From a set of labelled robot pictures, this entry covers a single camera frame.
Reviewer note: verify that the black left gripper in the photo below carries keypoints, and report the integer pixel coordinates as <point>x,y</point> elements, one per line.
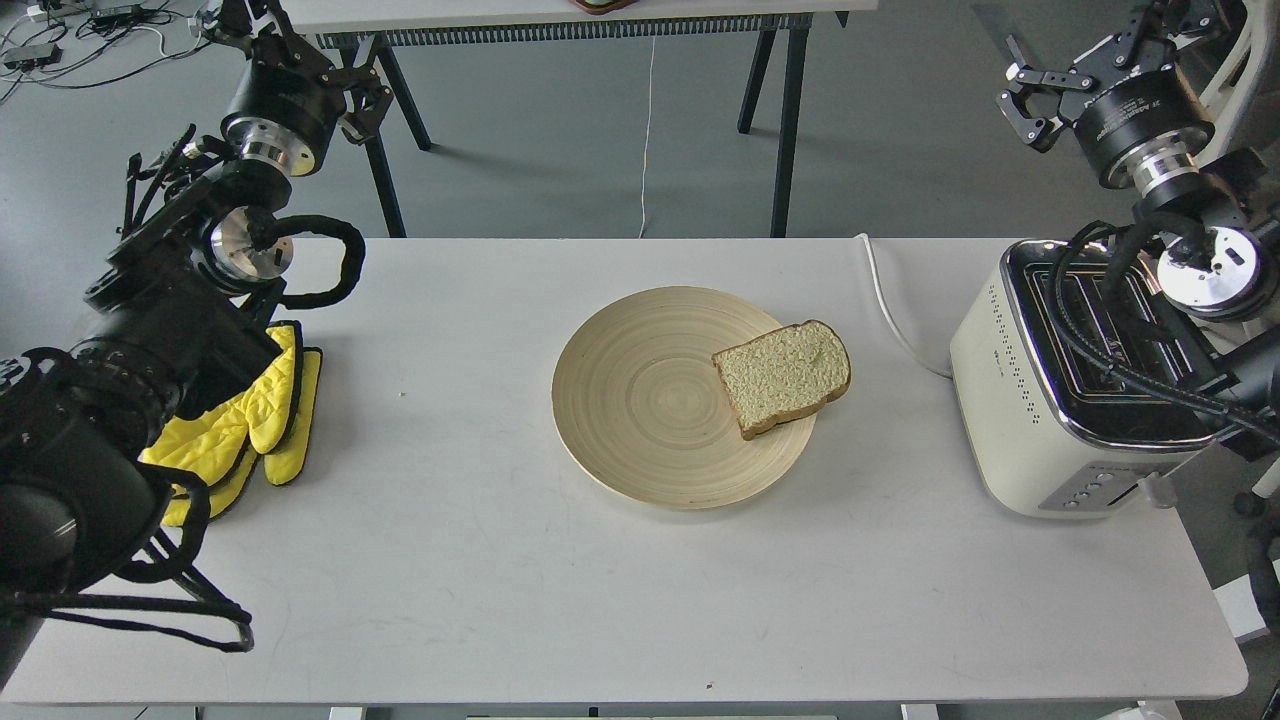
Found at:
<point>291,98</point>

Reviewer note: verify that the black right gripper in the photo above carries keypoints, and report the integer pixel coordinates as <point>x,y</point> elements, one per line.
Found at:
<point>1126,91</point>

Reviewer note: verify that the slice of bread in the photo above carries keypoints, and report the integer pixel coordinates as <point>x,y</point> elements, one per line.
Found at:
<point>783,375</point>

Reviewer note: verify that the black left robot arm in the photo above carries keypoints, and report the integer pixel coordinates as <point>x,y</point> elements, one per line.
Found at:
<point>90,530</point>

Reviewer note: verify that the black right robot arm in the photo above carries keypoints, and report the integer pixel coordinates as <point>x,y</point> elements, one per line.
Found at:
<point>1189,218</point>

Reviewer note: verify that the cream white toaster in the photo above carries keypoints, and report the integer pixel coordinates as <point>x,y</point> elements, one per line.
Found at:
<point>1055,437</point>

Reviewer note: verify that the background table with black legs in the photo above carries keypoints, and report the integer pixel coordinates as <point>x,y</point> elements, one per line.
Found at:
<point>341,24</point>

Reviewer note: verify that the brown object on background table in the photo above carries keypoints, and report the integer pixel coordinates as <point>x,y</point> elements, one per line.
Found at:
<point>601,7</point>

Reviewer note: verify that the yellow oven mitt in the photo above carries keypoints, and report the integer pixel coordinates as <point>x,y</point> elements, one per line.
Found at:
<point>266,428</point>

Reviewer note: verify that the round bamboo plate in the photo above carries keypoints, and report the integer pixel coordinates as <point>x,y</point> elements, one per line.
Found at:
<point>640,406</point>

